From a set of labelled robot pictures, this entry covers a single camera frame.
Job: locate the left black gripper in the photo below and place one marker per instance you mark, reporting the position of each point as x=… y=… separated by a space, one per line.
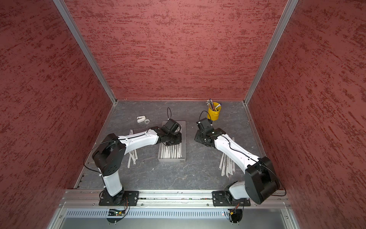
x=178 y=140

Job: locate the pens in yellow cup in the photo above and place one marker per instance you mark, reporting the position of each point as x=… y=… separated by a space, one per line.
x=212 y=104

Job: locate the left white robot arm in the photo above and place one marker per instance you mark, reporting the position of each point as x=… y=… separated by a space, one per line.
x=109 y=154

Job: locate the aluminium corner post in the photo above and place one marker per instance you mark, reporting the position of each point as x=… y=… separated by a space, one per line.
x=66 y=15
x=280 y=28

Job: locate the aluminium front rail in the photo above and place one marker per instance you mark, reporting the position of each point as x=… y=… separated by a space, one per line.
x=164 y=199

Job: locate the right aluminium corner post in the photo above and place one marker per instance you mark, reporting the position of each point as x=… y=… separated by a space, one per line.
x=280 y=28

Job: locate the yellow pen holder cup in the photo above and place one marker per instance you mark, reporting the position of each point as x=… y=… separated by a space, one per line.
x=214 y=114

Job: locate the translucent plastic storage box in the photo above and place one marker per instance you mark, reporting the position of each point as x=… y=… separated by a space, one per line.
x=183 y=158

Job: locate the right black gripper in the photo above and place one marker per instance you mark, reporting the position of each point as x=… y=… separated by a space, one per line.
x=197 y=138

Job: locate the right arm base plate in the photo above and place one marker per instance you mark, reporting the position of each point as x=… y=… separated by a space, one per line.
x=224 y=199

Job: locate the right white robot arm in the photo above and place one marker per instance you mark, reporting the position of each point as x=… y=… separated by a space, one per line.
x=261 y=180

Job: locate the right pile wrapped straw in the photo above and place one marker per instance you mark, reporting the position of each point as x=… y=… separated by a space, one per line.
x=224 y=165
x=221 y=162
x=230 y=168

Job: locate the left aluminium corner post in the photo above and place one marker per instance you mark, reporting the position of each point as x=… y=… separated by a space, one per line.
x=66 y=15

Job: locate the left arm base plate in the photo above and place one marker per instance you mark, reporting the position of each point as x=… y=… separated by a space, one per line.
x=123 y=198

